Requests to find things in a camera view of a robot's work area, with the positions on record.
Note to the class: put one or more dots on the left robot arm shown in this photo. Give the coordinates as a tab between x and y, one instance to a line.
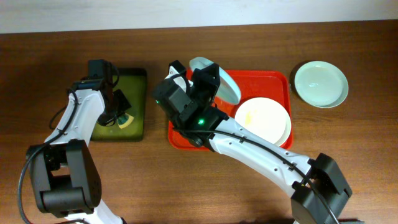
63	175

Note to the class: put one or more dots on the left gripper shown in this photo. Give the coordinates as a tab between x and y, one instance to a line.
117	104

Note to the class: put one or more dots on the mint green plate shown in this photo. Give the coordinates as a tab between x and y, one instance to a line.
321	84

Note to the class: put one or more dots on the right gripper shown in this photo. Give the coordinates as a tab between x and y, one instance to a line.
204	83

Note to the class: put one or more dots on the red plastic tray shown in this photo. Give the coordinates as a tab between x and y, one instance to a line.
252	83

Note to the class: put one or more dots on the light blue plate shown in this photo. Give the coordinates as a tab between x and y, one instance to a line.
228	90

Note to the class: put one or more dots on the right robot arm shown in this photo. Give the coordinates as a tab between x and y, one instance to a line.
317	188

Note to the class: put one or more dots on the black tray with green mat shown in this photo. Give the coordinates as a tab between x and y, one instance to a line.
133	84

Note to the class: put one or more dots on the green and yellow sponge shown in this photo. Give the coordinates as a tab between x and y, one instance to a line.
124	120

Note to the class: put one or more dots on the cream white plate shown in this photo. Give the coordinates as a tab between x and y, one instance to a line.
265	118

